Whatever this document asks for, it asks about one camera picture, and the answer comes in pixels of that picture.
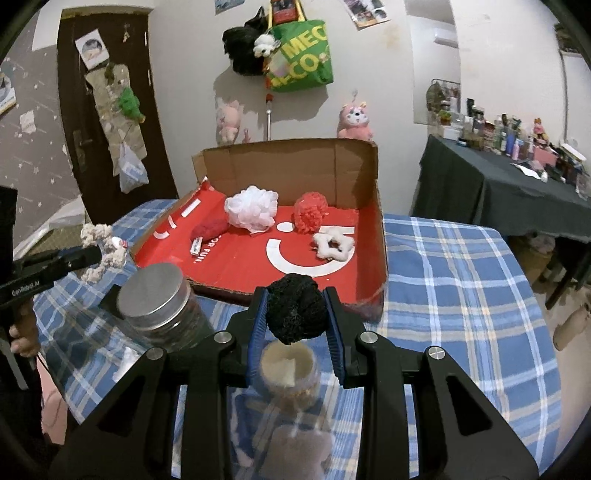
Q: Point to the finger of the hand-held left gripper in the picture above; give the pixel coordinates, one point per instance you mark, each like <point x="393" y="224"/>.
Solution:
<point x="81" y="258"/>

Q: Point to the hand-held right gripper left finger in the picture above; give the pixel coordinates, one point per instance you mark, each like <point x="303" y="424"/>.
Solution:
<point x="258" y="334"/>

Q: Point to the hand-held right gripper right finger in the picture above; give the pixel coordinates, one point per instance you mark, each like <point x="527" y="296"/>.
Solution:
<point x="333" y="339"/>

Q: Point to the cream braided scrunchie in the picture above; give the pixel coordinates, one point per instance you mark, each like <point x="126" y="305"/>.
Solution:
<point x="113" y="256"/>

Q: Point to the black mesh sponge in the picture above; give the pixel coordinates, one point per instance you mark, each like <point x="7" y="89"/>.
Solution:
<point x="295" y="309"/>

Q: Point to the white fluffy star scrunchie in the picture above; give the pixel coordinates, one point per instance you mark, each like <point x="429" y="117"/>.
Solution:
<point x="332" y="244"/>

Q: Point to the white mesh bath pouf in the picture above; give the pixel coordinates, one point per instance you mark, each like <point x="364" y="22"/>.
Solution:
<point x="251" y="207"/>

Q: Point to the coral mesh bath pouf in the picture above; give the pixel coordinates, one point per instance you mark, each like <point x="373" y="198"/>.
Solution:
<point x="311" y="212"/>

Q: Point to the cardboard box with red inside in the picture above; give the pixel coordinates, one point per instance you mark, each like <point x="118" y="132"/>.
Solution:
<point x="286" y="170"/>

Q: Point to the person's left hand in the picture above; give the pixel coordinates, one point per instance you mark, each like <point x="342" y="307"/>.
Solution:
<point x="25" y="332"/>

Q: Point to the small clear plastic jar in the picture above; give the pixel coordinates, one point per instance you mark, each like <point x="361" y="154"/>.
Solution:
<point x="286" y="371"/>

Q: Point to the large jar with metal lid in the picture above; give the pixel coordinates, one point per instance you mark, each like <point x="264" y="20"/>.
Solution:
<point x="152" y="295"/>

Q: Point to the dark brown door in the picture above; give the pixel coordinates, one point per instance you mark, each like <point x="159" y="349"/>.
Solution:
<point x="78" y="175"/>

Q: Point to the clear plastic bag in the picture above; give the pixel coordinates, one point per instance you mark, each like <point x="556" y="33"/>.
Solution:
<point x="131" y="170"/>

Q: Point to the blue plaid tablecloth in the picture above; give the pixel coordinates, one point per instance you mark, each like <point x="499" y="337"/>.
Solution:
<point x="443" y="286"/>

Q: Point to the cream paper door hanging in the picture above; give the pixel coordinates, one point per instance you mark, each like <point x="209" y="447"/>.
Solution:
<point x="108" y="115"/>

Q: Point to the green plush toy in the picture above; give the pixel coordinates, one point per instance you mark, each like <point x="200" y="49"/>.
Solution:
<point x="129" y="104"/>

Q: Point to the pale pink plush toy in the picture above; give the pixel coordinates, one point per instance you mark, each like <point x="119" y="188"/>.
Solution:
<point x="228" y="120"/>

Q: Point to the table with dark cloth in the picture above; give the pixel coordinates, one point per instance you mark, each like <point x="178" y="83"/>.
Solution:
<point x="480" y="189"/>

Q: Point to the photo on door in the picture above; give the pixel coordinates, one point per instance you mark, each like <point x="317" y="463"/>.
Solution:
<point x="92" y="48"/>

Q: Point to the white rod with red tip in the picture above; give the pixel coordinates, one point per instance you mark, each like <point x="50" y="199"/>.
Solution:
<point x="269" y="120"/>

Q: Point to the pink plush bear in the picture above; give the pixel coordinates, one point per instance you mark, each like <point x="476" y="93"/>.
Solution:
<point x="354" y="120"/>

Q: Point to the black hanging bag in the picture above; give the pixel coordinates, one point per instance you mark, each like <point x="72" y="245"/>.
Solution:
<point x="242" y="46"/>

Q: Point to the group of cosmetic bottles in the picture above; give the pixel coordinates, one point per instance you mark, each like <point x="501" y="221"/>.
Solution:
<point x="508" y="136"/>

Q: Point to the green tote bag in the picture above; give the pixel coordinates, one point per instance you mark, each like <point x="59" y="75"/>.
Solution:
<point x="302" y="55"/>

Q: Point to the wall poster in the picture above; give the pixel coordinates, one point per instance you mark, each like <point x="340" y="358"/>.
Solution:
<point x="5" y="92"/>

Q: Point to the wall mirror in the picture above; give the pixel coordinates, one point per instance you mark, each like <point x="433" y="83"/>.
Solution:
<point x="425" y="60"/>

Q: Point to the blue wall photo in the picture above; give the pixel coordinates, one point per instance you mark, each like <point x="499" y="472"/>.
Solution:
<point x="231" y="5"/>

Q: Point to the wall photo collage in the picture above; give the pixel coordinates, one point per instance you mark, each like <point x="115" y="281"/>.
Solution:
<point x="367" y="11"/>

